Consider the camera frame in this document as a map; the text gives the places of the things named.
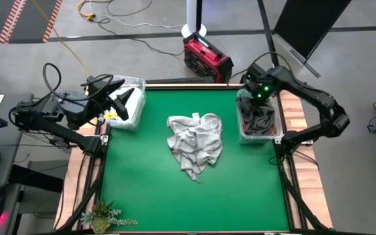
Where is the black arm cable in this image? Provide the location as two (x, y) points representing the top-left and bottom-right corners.
(42, 62), (114, 102)
(230, 51), (293, 81)

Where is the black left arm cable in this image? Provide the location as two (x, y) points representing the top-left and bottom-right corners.
(42, 62), (114, 102)

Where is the black floor cable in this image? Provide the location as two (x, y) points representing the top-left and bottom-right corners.
(106, 0), (153, 17)
(96, 18), (185, 57)

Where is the thin yellow floor cable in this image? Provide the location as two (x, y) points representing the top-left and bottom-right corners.
(30, 0), (93, 85)

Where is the light grey waffle towel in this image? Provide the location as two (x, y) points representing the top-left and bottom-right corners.
(166, 112), (224, 183)

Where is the dark grey towel with label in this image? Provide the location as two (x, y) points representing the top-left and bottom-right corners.
(238, 95), (277, 136)

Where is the yellow extension cord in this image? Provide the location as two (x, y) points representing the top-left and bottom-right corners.
(76, 0), (97, 22)

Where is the white floor cable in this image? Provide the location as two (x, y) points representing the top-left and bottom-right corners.
(89, 0), (185, 29)

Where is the black panel on stand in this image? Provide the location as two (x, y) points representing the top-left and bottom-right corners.
(272, 0), (352, 79)

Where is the clear plastic bin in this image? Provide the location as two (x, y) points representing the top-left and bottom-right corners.
(236, 87), (285, 146)
(104, 75), (148, 132)

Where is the green table mat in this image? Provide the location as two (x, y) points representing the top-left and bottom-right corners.
(99, 87), (290, 232)

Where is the black bar at table edge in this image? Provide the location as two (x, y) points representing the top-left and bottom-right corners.
(145, 77), (215, 85)

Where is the grey desk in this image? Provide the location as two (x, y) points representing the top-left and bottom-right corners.
(0, 93), (35, 235)

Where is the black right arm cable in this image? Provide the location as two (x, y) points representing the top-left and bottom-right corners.
(230, 51), (293, 81)

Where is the red portable power station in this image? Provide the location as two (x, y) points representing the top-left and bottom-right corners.
(183, 31), (234, 84)

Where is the white tower fan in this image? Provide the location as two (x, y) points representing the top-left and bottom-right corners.
(181, 0), (208, 39)

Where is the small succulent plant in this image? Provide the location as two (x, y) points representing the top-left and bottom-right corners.
(80, 199), (140, 234)

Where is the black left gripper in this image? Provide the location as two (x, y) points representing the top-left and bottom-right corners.
(59, 77), (136, 131)

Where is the black orange-striped floor mat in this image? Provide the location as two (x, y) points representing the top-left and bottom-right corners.
(0, 0), (63, 45)

